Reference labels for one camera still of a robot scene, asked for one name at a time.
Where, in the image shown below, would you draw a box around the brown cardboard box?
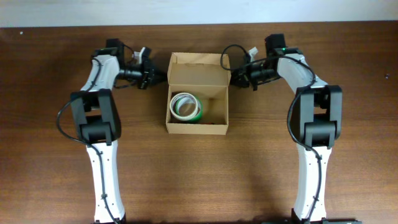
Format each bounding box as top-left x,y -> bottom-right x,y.
165,52 -> 231,135

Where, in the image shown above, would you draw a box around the beige masking tape roll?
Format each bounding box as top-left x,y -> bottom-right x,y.
169,91 -> 200,121

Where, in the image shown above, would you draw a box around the green tape roll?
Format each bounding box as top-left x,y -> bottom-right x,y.
174,95 -> 204,123

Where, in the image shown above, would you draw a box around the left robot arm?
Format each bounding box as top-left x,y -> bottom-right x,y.
70,39 -> 166,223

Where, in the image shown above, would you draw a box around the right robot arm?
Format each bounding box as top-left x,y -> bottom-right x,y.
230,34 -> 343,223

